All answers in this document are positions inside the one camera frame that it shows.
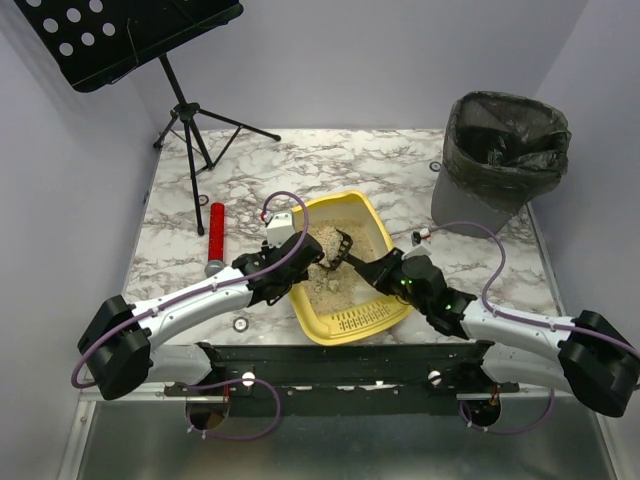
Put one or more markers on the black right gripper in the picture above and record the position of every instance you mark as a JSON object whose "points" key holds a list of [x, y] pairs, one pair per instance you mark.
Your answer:
{"points": [[377, 268]]}

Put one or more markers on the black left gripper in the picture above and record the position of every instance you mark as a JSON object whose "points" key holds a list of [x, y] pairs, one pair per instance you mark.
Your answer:
{"points": [[310, 247]]}

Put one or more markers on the yellow plastic litter box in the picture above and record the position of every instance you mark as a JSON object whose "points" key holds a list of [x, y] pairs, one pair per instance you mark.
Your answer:
{"points": [[365, 319]]}

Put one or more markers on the black slotted litter scoop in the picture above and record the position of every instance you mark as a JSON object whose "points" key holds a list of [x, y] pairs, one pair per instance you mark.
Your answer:
{"points": [[342, 254]]}

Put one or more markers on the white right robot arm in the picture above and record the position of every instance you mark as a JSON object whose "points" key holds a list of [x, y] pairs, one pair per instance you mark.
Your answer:
{"points": [[585, 356]]}

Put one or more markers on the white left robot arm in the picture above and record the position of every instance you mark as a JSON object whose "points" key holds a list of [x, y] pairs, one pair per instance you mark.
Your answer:
{"points": [[123, 344]]}

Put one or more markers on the grey litter clump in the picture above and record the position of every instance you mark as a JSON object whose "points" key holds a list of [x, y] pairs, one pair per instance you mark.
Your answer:
{"points": [[325, 285]]}

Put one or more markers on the beige cat litter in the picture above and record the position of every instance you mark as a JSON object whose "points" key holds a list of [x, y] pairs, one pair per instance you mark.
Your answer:
{"points": [[353, 289]]}

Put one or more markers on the round marker front left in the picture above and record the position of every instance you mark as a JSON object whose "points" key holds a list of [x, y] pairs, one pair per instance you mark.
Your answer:
{"points": [[240, 324]]}

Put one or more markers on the red cylinder tool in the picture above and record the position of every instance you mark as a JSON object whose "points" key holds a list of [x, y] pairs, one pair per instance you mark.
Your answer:
{"points": [[216, 239]]}

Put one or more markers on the grey ribbed trash can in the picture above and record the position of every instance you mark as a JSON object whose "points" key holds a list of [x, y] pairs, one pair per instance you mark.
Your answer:
{"points": [[462, 213]]}

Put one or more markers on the black trash bag liner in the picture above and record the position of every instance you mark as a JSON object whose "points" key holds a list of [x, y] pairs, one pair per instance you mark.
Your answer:
{"points": [[505, 150]]}

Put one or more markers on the black music stand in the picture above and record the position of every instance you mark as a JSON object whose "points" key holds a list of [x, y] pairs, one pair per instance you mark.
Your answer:
{"points": [[98, 43]]}

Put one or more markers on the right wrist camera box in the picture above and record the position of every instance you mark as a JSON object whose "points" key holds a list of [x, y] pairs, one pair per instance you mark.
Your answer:
{"points": [[419, 236]]}

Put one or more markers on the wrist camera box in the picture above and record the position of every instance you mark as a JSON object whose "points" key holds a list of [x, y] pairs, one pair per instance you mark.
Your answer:
{"points": [[279, 227], [419, 236]]}

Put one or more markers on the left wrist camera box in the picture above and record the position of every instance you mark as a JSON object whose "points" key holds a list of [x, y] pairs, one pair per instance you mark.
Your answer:
{"points": [[279, 227]]}

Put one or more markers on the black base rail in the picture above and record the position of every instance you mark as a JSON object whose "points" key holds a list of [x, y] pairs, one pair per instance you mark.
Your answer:
{"points": [[344, 380]]}

